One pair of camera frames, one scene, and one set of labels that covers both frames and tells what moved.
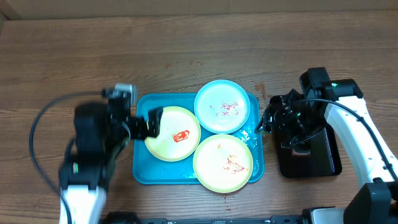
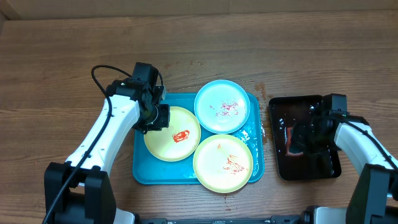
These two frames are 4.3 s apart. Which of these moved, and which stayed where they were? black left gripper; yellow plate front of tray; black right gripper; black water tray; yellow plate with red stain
Moved: black left gripper; black right gripper
Stayed: yellow plate with red stain; yellow plate front of tray; black water tray
